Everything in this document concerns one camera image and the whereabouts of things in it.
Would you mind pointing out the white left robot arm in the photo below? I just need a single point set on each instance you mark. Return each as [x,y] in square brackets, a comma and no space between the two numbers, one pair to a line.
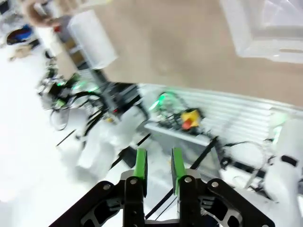
[106,142]

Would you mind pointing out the yellow red emergency stop button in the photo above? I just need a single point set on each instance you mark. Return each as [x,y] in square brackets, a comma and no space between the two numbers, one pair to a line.
[190,118]

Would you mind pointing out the person's right hand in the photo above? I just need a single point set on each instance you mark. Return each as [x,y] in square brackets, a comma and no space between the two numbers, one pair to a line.
[42,11]

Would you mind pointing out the translucent white conical flask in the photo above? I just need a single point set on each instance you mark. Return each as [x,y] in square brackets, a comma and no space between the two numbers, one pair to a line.
[94,40]

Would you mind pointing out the white perforated plastic basket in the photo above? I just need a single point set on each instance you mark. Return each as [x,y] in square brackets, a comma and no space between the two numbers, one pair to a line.
[265,28]

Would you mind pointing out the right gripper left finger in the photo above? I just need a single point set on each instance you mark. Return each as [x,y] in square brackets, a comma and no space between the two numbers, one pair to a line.
[140,165]

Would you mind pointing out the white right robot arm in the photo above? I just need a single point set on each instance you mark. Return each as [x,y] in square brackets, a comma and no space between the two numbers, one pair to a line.
[286,160]

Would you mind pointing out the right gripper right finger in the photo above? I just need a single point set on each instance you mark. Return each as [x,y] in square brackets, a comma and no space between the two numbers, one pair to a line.
[178,165]

